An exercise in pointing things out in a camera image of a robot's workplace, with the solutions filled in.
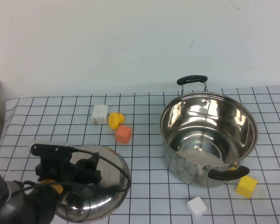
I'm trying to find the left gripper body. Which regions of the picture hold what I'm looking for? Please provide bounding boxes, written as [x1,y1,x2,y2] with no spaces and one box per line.
[35,155,79,185]

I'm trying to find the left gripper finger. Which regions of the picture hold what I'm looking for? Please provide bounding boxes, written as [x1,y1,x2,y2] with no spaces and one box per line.
[76,170,102,185]
[90,152,100,170]

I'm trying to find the stainless steel pot lid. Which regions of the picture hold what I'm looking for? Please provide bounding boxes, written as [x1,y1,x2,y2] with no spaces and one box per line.
[55,144,131,223]

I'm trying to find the orange foam cube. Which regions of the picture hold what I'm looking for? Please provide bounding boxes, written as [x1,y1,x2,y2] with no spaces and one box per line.
[114,125,133,145]

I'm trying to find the yellow rubber duck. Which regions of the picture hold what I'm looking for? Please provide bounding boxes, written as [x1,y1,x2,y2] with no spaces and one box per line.
[108,112,126,130]

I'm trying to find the white power adapter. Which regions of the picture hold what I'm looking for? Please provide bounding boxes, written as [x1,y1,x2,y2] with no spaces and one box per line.
[91,105,109,126]

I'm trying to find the white foam cube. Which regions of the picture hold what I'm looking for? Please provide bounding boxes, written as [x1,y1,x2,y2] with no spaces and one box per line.
[186,196,208,219]

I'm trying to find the yellow foam cube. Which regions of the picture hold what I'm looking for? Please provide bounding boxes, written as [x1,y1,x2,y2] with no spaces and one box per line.
[235,176,258,199]

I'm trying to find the thick black camera cable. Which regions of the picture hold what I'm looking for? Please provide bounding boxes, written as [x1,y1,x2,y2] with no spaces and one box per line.
[14,148,131,194]

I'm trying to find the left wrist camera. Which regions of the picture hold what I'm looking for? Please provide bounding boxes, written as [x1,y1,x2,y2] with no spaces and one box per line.
[28,140,75,161]

